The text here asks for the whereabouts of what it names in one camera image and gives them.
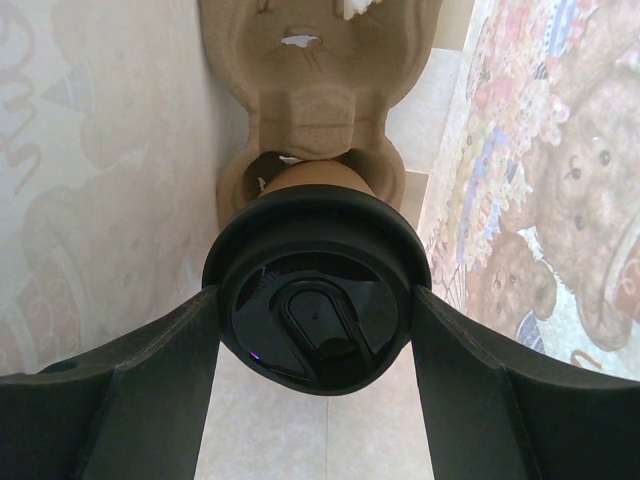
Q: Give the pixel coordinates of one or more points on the black plastic cup lid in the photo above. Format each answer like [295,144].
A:
[315,287]

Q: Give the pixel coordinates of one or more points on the brown paper cup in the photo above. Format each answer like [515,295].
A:
[320,172]

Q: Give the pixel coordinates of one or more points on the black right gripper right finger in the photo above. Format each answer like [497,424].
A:
[495,409]

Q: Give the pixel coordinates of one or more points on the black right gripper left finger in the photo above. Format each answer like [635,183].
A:
[133,408]

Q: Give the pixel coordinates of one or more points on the beige paper takeout bag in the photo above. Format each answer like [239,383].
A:
[521,143]

